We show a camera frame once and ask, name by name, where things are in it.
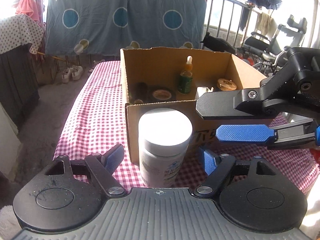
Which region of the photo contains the black chair armrest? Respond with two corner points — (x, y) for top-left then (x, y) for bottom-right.
(201, 32), (236, 54)

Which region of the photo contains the gold lid dark jar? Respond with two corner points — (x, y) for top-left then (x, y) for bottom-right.
(217, 78), (237, 91)

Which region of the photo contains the dark wooden cabinet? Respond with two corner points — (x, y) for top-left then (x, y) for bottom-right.
(0, 44), (40, 129)

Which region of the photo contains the wheelchair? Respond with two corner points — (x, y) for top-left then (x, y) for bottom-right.
(238, 15), (308, 76)

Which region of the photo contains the metal balcony railing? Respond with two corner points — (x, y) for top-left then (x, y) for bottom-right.
(202, 0), (258, 47)

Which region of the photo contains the green dropper bottle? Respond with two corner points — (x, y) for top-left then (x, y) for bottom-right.
(178, 56), (193, 94)

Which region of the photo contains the white sneaker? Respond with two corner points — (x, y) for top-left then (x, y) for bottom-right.
(71, 66), (84, 81)
(61, 68), (72, 83)

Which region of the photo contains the white power adapter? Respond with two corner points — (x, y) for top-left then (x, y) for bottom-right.
(195, 87), (214, 100)

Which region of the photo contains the blue patterned bedsheet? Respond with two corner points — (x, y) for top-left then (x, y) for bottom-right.
(45, 0), (207, 56)

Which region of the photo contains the brown cardboard box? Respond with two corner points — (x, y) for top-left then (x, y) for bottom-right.
(120, 47), (265, 164)

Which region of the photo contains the black electrical tape roll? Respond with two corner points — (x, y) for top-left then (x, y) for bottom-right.
(148, 86), (176, 102)

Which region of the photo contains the white supplement bottle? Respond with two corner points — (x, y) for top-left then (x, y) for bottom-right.
(138, 108), (193, 188)

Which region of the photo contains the pink hanging garment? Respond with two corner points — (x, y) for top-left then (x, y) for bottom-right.
(15, 0), (41, 25)

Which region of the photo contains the polka dot white cloth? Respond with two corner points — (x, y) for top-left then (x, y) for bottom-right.
(0, 14), (44, 55)

